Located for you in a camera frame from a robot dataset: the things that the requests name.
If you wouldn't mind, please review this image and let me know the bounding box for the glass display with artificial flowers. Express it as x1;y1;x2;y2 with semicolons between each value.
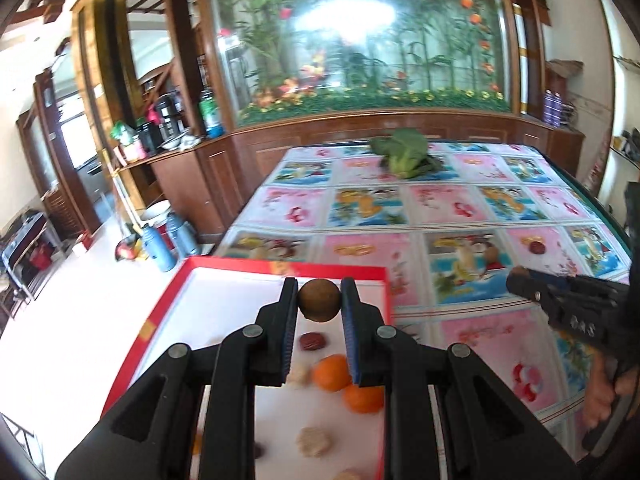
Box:
205;0;516;128

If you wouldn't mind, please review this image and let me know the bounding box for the white basin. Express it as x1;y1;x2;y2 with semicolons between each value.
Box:
140;200;173;226

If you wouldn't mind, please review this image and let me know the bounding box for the green plastic bottle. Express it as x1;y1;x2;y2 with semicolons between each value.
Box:
199;90;225;138

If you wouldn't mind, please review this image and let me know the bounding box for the fruit print tablecloth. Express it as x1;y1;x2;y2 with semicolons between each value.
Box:
215;142;633;480

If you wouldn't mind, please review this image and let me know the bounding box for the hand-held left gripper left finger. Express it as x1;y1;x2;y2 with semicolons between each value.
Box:
55;277;300;480

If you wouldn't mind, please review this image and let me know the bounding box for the orange mandarin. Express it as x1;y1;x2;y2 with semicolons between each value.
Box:
312;355;352;392
342;384;386;414

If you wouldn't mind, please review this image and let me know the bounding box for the dark metal frame table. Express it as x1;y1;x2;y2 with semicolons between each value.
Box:
0;210;61;311

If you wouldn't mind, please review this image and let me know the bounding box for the blue thermos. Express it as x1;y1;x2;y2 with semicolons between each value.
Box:
166;212;198;257
141;225;177;273

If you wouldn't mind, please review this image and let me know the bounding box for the person's right hand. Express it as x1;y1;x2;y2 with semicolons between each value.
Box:
584;355;640;433

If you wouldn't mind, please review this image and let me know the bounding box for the red-rimmed white tray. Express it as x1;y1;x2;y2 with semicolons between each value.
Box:
135;256;391;480

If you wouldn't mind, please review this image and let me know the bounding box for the green broccoli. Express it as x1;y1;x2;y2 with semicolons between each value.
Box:
370;128;443;179

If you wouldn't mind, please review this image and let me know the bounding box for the yellow broom handle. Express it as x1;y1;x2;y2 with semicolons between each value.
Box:
102;150;140;233

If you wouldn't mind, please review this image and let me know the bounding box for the black appliance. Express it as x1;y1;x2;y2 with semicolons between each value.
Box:
136;120;163;156

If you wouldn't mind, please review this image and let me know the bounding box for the red plastic scoop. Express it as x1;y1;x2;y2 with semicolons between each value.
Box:
115;237;147;262

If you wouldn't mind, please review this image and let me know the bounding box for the beige walnut cookie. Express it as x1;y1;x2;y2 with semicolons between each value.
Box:
296;426;333;458

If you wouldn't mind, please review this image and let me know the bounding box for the tall wooden door frame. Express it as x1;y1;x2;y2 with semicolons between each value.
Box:
70;0;151;221

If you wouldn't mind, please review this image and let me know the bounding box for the long wooden cabinet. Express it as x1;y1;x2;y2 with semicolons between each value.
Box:
150;110;586;247

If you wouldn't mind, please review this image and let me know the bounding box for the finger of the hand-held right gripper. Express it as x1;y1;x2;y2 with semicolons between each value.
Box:
507;282;557;317
527;269;618;295

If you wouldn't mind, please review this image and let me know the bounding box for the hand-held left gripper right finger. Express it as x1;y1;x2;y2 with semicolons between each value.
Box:
340;277;578;480

